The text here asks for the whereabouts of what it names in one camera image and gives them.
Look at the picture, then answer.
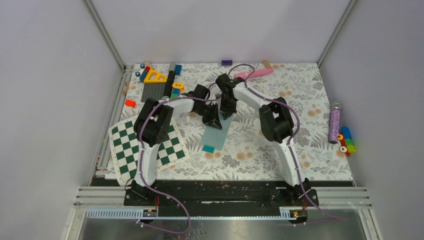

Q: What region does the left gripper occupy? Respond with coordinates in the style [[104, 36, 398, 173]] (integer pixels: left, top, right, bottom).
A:
[[195, 103, 222, 131]]

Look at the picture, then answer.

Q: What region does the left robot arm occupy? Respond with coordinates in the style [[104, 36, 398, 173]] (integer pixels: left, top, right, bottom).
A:
[[133, 84, 224, 206]]

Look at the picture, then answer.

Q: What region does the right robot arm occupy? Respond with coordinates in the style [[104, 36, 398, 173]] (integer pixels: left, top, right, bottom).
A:
[[215, 73, 310, 206]]

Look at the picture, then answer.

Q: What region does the small teal block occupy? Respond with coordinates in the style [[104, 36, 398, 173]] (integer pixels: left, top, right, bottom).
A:
[[202, 145, 215, 154]]

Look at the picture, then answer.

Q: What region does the floral table mat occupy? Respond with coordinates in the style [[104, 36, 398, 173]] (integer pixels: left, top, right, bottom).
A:
[[124, 62, 354, 181]]

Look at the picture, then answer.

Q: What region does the pink cylinder marker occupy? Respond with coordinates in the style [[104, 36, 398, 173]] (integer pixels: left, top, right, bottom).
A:
[[234, 68, 274, 80]]

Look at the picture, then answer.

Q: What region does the green blue brick stack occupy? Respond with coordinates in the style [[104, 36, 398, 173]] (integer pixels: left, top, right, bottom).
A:
[[170, 82, 185, 99]]

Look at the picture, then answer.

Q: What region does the purple small brick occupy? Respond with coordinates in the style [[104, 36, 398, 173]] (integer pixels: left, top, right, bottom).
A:
[[221, 60, 233, 66]]

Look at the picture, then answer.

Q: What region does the blue lego brick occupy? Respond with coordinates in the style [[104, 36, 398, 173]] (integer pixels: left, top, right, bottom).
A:
[[174, 64, 183, 76]]

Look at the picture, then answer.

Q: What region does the wooden block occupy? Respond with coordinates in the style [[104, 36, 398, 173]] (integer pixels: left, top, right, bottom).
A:
[[262, 60, 273, 69]]

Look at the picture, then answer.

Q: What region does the grey lego baseplate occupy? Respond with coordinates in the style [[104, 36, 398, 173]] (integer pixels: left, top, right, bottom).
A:
[[141, 62, 176, 103]]

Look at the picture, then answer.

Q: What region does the yellow triangle toy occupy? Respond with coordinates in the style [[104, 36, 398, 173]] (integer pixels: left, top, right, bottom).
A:
[[143, 69, 168, 84]]

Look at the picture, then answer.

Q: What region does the small red block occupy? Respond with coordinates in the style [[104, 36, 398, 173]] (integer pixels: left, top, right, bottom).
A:
[[124, 99, 137, 108]]

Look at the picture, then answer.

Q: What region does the green white checkerboard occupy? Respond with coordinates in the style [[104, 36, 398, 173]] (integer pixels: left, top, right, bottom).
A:
[[105, 116, 190, 186]]

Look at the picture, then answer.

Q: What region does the purple glitter tube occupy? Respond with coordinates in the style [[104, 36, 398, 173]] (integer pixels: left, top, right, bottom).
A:
[[328, 101, 342, 144]]

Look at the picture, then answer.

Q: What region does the colourful stacked brick toy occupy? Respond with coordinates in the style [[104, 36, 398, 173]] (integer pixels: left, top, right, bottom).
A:
[[337, 126, 357, 157]]

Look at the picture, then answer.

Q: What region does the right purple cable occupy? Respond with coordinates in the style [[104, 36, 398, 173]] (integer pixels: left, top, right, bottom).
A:
[[226, 63, 347, 228]]

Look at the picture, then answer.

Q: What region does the purple cable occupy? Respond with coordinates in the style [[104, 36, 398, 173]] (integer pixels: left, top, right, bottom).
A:
[[226, 63, 347, 228], [137, 82, 221, 234]]

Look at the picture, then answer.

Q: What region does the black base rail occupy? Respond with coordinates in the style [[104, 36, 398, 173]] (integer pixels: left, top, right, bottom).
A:
[[123, 180, 319, 217]]

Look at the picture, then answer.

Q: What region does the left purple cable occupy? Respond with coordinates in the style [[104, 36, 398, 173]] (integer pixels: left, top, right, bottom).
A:
[[137, 82, 221, 234]]

